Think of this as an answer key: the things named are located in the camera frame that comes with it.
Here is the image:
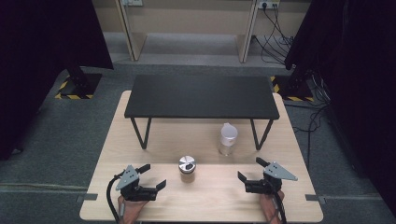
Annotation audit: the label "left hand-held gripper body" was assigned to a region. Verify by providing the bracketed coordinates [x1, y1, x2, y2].
[115, 164, 159, 203]

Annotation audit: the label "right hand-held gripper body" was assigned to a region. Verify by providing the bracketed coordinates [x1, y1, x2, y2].
[245, 161, 299, 195]

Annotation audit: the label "glass spice jar metal lid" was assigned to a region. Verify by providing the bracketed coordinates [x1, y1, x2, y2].
[177, 155, 197, 184]

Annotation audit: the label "black shelf with wire legs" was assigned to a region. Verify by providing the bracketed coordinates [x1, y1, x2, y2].
[124, 74, 280, 151]

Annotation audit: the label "person's left hand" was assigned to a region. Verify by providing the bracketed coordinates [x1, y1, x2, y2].
[117, 195, 148, 224]

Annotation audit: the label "person's right hand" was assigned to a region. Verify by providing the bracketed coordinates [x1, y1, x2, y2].
[260, 189, 285, 224]

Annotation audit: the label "grey floor tape strip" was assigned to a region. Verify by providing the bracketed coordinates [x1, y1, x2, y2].
[304, 193, 327, 205]

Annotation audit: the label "black stand base striped tape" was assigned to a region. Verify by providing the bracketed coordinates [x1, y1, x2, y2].
[54, 73, 104, 101]
[269, 75, 315, 103]

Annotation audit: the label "dark curtain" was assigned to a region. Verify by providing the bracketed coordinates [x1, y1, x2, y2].
[0, 0, 114, 161]
[284, 0, 396, 217]

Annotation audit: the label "light wooden desk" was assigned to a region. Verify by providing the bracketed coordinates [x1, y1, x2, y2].
[115, 0, 260, 63]

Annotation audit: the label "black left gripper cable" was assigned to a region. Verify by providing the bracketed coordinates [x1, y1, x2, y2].
[106, 172, 127, 224]

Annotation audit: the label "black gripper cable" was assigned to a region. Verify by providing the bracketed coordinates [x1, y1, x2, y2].
[267, 180, 288, 224]
[106, 172, 127, 224]

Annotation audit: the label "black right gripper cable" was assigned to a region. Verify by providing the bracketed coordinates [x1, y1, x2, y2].
[267, 180, 288, 224]

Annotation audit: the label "black floor cables by curtain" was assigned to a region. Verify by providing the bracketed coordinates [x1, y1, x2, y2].
[283, 69, 332, 171]

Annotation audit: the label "black cables below outlet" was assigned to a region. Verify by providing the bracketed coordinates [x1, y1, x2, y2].
[251, 3, 295, 66]

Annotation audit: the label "white wall outlet with plugs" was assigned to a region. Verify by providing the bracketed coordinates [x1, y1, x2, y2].
[258, 0, 280, 10]

